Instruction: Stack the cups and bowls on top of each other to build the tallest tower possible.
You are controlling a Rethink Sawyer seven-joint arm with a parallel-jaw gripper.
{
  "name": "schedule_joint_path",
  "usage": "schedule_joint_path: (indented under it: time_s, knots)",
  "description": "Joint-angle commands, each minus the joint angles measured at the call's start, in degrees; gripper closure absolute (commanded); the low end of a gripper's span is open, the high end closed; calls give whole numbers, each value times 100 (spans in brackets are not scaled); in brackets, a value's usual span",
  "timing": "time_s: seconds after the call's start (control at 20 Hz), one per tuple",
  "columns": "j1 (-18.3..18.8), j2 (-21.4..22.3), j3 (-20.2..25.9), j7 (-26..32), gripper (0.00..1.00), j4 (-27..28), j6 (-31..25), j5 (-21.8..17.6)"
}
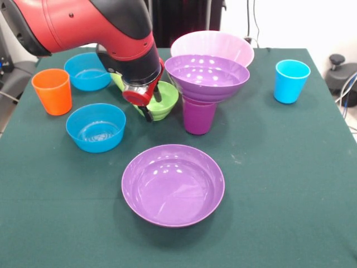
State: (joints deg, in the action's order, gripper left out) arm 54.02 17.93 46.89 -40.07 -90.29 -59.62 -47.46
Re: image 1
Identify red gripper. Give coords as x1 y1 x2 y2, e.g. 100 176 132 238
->
122 58 166 123

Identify green ribbed bowl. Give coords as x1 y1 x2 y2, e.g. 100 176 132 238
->
133 80 179 122

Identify lime green cup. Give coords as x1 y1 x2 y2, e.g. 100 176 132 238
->
110 71 125 92

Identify purple cup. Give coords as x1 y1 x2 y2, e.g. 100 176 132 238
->
182 96 218 136

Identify purple bowl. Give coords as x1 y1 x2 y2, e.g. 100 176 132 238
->
164 55 250 104
121 143 226 228

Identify blue bowl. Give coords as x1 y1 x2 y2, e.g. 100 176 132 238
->
65 103 127 154
64 52 112 92

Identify large pink bowl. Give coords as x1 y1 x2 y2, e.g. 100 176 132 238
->
170 30 255 68

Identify orange cup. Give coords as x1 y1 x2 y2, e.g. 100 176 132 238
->
31 68 73 116

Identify blue cup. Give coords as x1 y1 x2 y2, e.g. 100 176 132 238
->
273 59 311 104

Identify grey chair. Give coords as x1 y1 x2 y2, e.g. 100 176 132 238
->
0 57 40 102

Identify dark green tablecloth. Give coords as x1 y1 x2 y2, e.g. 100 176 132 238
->
0 46 357 268

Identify black equipment box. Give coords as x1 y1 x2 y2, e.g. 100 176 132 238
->
0 25 15 84

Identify black knob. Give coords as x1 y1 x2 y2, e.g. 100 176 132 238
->
328 54 347 74

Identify dark grey base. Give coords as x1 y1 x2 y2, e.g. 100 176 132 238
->
325 63 357 97

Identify black wall cable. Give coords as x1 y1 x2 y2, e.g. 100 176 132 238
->
244 0 261 48

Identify blue and grey cables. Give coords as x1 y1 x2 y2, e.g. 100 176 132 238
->
334 71 357 132

